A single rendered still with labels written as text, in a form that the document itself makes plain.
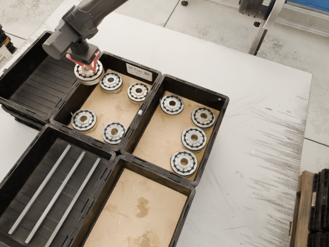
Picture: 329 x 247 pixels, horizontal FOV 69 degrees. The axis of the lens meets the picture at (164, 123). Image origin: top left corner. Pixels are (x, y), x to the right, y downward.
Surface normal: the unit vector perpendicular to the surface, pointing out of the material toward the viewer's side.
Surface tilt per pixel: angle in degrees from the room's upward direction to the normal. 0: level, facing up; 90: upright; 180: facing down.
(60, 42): 48
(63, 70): 0
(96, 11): 92
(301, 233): 1
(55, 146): 0
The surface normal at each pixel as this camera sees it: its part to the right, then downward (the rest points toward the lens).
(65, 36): 0.63, 0.07
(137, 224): 0.04, -0.47
